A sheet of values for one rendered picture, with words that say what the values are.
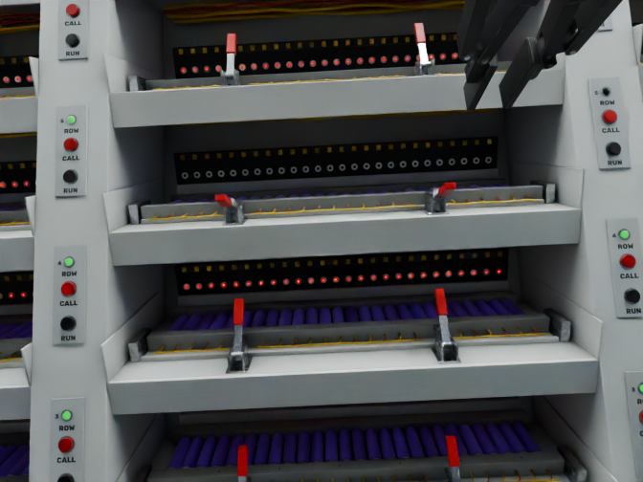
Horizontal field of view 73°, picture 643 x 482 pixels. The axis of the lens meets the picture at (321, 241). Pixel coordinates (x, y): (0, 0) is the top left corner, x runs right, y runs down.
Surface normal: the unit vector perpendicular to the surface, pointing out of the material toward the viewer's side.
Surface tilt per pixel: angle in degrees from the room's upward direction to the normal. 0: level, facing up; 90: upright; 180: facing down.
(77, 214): 90
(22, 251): 109
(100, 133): 90
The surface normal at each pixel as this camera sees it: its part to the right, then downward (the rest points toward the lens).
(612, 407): -0.01, -0.11
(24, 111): 0.00, 0.22
